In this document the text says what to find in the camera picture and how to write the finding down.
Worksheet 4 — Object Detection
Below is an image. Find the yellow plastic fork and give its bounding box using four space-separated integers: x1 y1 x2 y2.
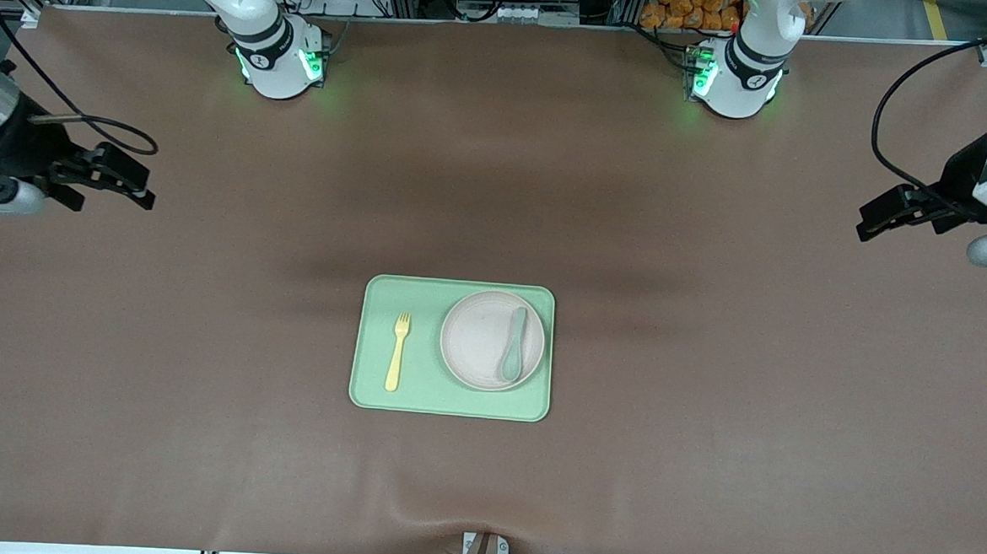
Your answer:
385 311 413 393

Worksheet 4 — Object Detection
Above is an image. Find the round beige plate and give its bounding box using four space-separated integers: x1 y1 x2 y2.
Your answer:
437 288 548 395

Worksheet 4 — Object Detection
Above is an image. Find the green plastic spoon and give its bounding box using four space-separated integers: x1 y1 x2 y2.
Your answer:
498 305 529 383

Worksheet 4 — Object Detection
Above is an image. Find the brown table mat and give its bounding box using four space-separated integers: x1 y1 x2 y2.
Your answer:
0 0 987 554

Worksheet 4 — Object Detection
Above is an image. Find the pile of orange buns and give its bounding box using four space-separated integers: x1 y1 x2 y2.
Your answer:
639 0 744 34

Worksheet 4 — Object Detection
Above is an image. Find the light green rectangular tray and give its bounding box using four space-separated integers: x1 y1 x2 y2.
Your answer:
348 273 558 423

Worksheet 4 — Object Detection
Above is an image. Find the white terminal block row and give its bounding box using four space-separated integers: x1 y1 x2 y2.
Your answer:
456 1 580 27

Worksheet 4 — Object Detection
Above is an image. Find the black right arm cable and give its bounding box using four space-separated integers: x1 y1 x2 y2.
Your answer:
0 0 167 157

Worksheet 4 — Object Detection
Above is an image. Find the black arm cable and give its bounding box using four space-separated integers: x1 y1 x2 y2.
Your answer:
867 14 987 215
0 0 167 157

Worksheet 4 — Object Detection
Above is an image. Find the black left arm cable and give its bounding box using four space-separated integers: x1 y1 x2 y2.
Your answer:
867 14 987 215

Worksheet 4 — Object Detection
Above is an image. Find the white metal table bracket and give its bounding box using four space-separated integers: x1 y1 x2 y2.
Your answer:
461 531 511 554

